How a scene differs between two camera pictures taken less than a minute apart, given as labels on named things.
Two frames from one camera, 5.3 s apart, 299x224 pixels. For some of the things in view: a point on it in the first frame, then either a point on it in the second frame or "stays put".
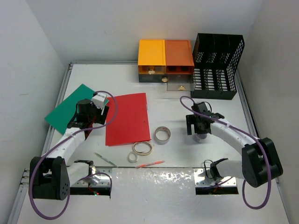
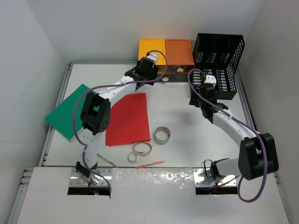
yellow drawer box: [152, 57] stays put
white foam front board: [153, 195] stays put
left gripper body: [95, 117] → [150, 75]
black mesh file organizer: [215, 57] stays put
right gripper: [191, 120] → [194, 100]
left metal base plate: [101, 177] stays put
